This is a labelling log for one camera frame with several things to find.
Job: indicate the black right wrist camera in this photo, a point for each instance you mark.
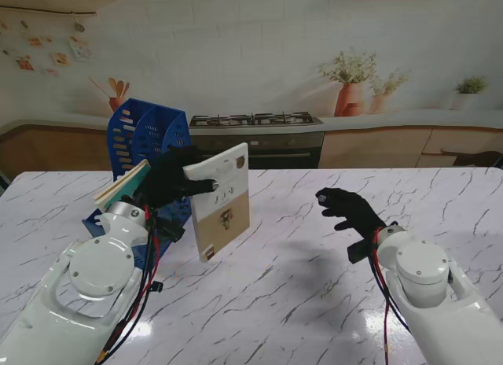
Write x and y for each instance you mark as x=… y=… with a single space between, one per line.
x=359 y=251

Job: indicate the yellow book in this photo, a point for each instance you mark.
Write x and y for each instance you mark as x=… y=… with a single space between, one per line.
x=118 y=184

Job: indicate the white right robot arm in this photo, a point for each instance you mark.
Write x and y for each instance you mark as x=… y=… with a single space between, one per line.
x=428 y=286

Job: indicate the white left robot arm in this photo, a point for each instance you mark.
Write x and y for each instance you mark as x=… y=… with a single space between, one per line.
x=86 y=286

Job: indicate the blue perforated plastic file rack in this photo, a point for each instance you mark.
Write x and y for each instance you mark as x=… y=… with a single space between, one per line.
x=157 y=121

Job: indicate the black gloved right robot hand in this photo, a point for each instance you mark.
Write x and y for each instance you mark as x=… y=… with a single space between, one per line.
x=353 y=211

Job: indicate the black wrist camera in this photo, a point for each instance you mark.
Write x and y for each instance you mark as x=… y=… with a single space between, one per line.
x=359 y=251
x=171 y=229

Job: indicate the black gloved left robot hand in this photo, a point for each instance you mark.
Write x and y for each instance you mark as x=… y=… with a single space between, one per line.
x=169 y=180

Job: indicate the beige and white book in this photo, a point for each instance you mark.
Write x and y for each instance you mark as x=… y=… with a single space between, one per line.
x=228 y=207

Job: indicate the teal book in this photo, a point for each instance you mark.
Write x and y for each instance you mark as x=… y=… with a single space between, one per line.
x=135 y=178

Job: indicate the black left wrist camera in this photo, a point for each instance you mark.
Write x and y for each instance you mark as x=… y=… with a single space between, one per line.
x=171 y=229

